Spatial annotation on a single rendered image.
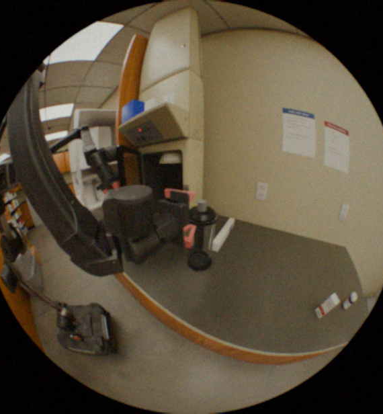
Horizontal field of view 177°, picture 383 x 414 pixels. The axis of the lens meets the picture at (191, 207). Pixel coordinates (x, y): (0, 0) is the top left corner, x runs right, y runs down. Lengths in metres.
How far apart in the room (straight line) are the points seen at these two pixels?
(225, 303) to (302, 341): 0.31
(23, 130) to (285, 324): 0.66
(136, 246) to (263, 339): 0.41
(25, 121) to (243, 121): 0.88
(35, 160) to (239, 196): 0.88
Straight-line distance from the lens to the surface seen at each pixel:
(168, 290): 0.45
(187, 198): 0.23
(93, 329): 1.36
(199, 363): 1.34
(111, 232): 0.18
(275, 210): 0.86
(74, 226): 0.18
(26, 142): 0.20
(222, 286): 0.46
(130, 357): 1.44
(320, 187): 0.89
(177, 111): 0.42
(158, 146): 0.56
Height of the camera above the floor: 1.33
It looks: 23 degrees down
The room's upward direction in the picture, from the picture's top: straight up
